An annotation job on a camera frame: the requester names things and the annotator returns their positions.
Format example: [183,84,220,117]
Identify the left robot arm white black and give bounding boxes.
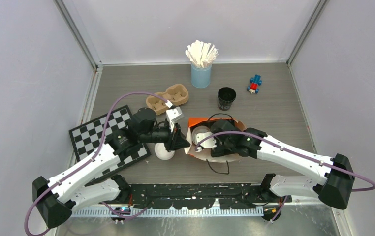
[32,107,190,229]

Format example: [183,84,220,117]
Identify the orange paper takeout bag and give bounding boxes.
[184,113,245,175]

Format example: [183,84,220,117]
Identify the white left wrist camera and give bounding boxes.
[165,100,184,131]

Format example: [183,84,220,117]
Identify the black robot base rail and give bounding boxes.
[109,182,292,211]

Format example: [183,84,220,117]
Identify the brown cardboard cup carrier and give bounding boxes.
[146,84,189,115]

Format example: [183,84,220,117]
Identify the stack of white lids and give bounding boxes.
[154,143,175,160]

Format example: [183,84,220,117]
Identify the black white checkerboard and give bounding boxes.
[68,105,151,186]

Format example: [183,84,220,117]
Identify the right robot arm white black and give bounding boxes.
[210,119,355,209]

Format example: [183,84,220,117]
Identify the white lid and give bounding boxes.
[191,125,211,145]

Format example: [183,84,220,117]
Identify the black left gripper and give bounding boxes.
[140,120,191,152]

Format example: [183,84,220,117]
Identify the blue cylindrical holder cup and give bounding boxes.
[191,63,212,89]

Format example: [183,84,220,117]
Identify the blue red toy blocks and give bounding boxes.
[246,74,262,94]

